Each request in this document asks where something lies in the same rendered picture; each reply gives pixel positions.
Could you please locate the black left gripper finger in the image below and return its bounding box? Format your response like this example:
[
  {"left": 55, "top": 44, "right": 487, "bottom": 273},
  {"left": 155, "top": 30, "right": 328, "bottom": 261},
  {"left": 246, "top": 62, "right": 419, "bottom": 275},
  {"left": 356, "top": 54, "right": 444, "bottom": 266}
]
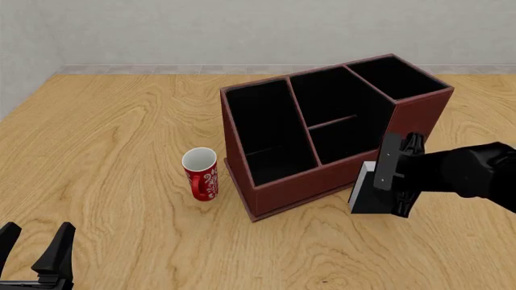
[
  {"left": 0, "top": 222, "right": 23, "bottom": 264},
  {"left": 31, "top": 221, "right": 77, "bottom": 276}
]

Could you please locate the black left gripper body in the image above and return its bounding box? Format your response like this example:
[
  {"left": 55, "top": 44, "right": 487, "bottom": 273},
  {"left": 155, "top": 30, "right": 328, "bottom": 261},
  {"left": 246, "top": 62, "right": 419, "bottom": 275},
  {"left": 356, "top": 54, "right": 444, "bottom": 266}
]
[{"left": 0, "top": 271, "right": 76, "bottom": 290}]

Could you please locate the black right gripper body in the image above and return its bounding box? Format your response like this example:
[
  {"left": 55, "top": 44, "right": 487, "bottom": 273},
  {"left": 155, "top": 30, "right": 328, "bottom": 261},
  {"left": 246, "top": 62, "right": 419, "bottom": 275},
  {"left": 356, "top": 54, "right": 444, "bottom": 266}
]
[{"left": 391, "top": 131, "right": 427, "bottom": 218}]

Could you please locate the black book with white pages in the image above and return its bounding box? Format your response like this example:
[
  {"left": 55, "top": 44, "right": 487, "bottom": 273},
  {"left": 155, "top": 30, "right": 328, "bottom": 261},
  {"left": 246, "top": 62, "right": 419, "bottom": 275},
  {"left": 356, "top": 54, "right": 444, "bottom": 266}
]
[{"left": 348, "top": 160, "right": 401, "bottom": 215}]

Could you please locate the red-brown desk caddy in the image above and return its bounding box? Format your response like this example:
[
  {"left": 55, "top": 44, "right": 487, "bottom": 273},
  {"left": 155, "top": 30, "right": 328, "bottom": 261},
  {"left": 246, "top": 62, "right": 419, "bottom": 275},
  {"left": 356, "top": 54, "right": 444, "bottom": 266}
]
[{"left": 219, "top": 53, "right": 456, "bottom": 224}]

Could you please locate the dark grey flat plate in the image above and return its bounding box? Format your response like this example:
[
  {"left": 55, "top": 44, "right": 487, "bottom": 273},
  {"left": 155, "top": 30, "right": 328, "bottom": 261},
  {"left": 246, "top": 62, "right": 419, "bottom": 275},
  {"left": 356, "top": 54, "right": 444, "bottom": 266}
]
[{"left": 372, "top": 131, "right": 406, "bottom": 192}]

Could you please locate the red mug with white pattern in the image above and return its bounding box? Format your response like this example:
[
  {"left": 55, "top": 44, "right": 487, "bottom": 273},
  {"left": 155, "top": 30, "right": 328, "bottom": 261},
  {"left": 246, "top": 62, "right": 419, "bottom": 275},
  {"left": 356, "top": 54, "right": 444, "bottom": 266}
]
[{"left": 181, "top": 147, "right": 219, "bottom": 203}]

